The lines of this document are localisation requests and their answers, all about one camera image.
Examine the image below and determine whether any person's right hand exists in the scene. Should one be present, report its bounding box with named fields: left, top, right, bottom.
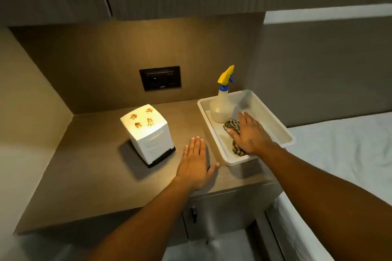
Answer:
left=226, top=112, right=278, bottom=158

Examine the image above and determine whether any person's left hand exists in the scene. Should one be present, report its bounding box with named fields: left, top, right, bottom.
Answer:
left=171, top=136, right=221, bottom=192

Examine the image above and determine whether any checkered cleaning cloth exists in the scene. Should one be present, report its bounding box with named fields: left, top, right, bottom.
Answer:
left=223, top=118, right=249, bottom=157

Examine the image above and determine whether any white tissue box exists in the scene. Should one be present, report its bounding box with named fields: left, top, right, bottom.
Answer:
left=120, top=104, right=176, bottom=169

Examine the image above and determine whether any person's left forearm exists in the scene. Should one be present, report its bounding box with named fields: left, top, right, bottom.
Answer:
left=87, top=178, right=200, bottom=261

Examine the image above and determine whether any person's right forearm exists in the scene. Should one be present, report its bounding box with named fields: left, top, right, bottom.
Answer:
left=256, top=143, right=392, bottom=261

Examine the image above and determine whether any white plastic tray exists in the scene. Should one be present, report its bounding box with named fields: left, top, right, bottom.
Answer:
left=197, top=89, right=295, bottom=167

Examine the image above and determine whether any spray bottle with yellow nozzle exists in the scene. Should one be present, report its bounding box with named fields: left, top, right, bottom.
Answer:
left=209, top=65, right=240, bottom=124

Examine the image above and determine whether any grey bedside cabinet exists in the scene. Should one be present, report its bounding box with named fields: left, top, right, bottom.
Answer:
left=30, top=183, right=284, bottom=249

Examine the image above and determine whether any bed with white sheet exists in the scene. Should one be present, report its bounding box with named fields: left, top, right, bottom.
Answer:
left=265, top=112, right=392, bottom=261

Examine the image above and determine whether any black wall socket panel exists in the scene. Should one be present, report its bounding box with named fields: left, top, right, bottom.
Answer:
left=139, top=66, right=182, bottom=92

